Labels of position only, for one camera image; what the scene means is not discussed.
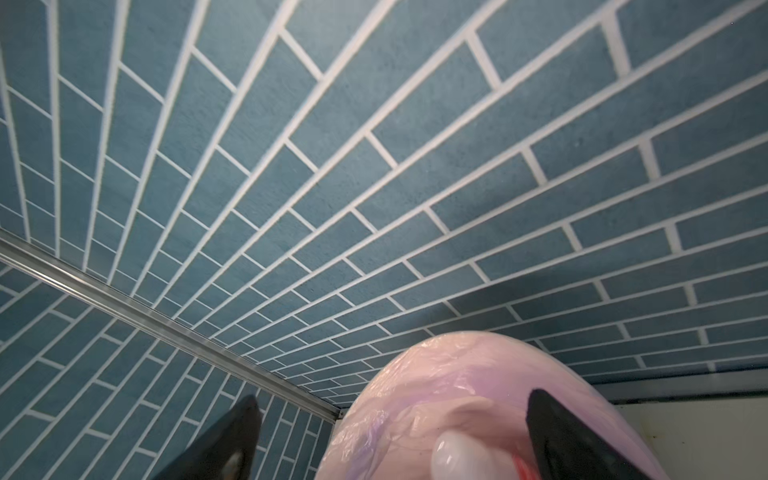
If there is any purple plastic bin liner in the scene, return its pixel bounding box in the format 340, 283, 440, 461
316, 331, 667, 479

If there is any clear bottle red label red cap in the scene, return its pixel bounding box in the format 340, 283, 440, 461
430, 431, 541, 480

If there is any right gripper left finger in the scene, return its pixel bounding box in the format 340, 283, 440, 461
154, 394, 262, 480

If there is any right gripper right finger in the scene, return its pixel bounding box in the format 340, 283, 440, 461
526, 389, 649, 480

